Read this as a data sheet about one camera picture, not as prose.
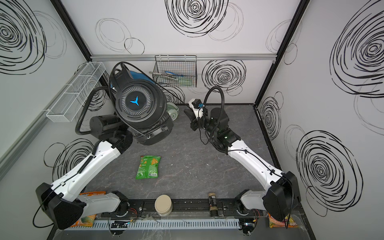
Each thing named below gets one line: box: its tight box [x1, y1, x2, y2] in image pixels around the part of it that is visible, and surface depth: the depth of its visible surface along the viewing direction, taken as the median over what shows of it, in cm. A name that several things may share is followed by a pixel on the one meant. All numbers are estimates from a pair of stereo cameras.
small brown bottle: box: [208, 192, 219, 217], surface depth 74 cm
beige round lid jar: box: [154, 194, 173, 217], surface depth 71 cm
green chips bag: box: [135, 155, 161, 180], surface depth 86 cm
